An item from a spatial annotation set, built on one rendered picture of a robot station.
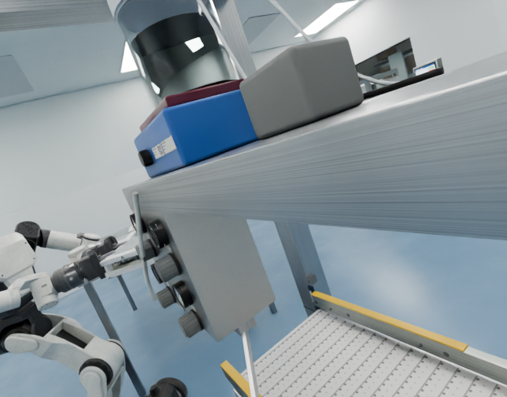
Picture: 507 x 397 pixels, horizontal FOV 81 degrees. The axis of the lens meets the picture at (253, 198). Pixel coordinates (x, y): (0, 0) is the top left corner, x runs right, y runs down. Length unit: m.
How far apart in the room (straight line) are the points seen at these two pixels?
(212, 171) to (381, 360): 0.53
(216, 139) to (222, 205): 0.20
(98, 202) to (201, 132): 5.08
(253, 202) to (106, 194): 5.29
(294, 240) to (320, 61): 0.55
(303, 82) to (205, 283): 0.27
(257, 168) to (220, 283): 0.28
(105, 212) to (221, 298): 5.07
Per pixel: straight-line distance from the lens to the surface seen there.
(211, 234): 0.40
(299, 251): 0.77
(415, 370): 0.63
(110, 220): 5.46
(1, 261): 1.57
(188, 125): 0.39
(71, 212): 5.47
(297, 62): 0.25
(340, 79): 0.27
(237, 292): 0.43
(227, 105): 0.42
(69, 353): 1.63
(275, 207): 0.15
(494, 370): 0.60
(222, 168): 0.18
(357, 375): 0.63
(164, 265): 0.42
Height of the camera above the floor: 1.28
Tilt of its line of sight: 11 degrees down
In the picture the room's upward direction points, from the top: 20 degrees counter-clockwise
